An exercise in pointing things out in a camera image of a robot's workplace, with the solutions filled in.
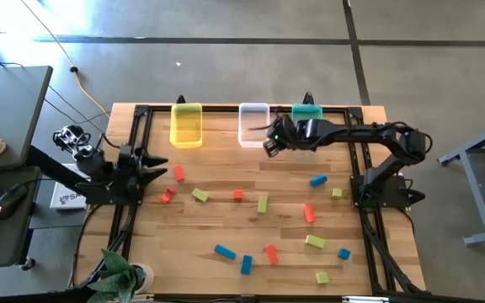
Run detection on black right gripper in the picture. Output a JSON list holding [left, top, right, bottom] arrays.
[[262, 116, 301, 159]]

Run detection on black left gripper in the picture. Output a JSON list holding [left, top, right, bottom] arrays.
[[118, 142, 169, 191]]

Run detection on red arch block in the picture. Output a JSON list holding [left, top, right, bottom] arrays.
[[159, 188, 177, 205]]

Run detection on green arch block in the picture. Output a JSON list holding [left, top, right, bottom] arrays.
[[304, 234, 326, 250]]

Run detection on clear plastic bin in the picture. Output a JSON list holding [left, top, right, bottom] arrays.
[[237, 102, 271, 149]]

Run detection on teal translucent plastic bin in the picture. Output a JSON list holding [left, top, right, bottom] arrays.
[[290, 103, 324, 125]]

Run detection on yellow translucent plastic bin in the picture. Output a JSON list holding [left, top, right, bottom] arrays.
[[169, 103, 204, 149]]

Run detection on white printed box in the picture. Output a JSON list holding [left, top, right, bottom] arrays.
[[50, 163, 90, 210]]

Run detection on white plant pot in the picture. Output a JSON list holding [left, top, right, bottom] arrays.
[[131, 263, 155, 295]]

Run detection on green potted plant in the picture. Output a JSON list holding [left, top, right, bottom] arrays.
[[86, 248, 147, 303]]

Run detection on black computer mouse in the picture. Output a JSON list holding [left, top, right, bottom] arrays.
[[0, 183, 29, 221]]

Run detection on grey desk top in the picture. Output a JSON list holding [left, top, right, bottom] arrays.
[[0, 65, 54, 170]]

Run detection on yellow floor cable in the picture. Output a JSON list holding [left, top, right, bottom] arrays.
[[19, 0, 112, 120]]

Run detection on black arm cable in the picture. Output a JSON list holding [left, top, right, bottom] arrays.
[[68, 204, 100, 291]]

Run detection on black floor cable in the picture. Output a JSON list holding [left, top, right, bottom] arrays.
[[0, 54, 111, 136]]

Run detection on grey metal table frame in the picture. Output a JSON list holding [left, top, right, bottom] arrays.
[[437, 115, 485, 247]]

